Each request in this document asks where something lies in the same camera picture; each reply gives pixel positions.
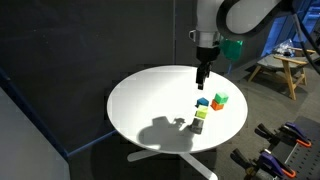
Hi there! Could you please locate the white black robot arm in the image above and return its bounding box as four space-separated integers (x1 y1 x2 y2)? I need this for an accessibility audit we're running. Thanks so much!
189 0 293 90

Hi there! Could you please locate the lime yellow-green block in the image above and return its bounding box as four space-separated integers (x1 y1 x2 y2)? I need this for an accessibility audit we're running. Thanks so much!
195 105 208 119

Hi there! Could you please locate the wooden armchair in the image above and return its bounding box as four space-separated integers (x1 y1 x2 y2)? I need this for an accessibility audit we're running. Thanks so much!
248 47 309 100

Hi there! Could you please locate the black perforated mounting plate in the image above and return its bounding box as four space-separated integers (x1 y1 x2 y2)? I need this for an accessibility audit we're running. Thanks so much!
253 116 320 180

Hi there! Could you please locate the purple spring clamp upper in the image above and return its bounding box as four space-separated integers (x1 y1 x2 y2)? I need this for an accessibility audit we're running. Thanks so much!
255 122 312 148

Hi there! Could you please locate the round white table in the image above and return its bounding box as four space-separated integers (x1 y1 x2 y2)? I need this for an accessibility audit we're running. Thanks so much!
106 65 248 180

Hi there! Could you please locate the orange block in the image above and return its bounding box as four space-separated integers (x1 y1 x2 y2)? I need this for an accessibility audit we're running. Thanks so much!
210 99 224 110

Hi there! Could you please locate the purple spring clamp lower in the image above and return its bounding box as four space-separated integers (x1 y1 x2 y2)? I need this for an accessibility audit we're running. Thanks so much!
230 148 296 180

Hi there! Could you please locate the green block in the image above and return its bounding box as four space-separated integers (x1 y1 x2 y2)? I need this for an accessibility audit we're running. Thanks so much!
214 92 229 104

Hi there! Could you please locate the purple spring clamp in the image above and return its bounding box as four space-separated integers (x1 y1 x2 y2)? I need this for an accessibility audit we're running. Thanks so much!
230 148 296 180
255 122 312 148

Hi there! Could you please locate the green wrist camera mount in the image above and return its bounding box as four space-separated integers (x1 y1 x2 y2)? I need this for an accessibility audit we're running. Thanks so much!
220 39 243 61

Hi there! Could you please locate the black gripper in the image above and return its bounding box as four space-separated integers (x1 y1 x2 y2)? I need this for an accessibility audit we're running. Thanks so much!
196 46 220 90

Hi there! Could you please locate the blue block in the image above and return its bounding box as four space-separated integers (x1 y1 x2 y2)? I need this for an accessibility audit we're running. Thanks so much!
196 97 209 107

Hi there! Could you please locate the plastic bag on chair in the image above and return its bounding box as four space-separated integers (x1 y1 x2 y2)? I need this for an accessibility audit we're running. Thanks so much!
272 39 294 57

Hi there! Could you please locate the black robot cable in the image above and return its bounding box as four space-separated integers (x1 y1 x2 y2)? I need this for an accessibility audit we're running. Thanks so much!
289 0 320 76

